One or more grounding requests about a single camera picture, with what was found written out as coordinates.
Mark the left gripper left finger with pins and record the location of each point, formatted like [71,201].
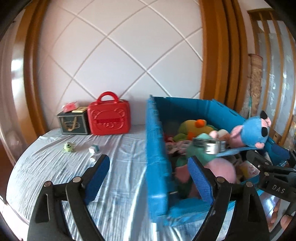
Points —
[48,221]

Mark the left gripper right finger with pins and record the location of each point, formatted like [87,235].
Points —
[248,221]

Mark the pink pig plush blue body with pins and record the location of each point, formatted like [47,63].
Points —
[252,133]

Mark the pink white small box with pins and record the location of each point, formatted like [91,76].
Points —
[210,146]

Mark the light blue boomerang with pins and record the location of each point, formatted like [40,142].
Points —
[234,151]

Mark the colourful pink toy packet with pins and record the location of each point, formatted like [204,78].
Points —
[248,170]

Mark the teal pink plush toy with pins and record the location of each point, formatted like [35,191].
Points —
[179,160]

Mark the striped grey bed sheet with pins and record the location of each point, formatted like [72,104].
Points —
[118,190]

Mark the green one-eyed monster plush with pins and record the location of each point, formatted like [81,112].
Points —
[69,147]

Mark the blue storage bin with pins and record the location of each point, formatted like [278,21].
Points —
[163,118]

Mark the small white teal box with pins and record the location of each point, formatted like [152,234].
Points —
[94,149]

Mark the dark green gift bag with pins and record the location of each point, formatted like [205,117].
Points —
[74,123]

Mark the yellow duck plush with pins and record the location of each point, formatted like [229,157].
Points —
[190,129]

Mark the red plastic carry case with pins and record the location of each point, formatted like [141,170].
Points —
[109,115]

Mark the yellow box on bag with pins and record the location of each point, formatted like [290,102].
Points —
[80,109]

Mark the red packet on bag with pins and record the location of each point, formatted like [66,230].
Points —
[69,106]

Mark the wooden slatted screen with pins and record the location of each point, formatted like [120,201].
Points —
[275,44]

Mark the wooden headboard frame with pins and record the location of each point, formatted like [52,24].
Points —
[225,56]

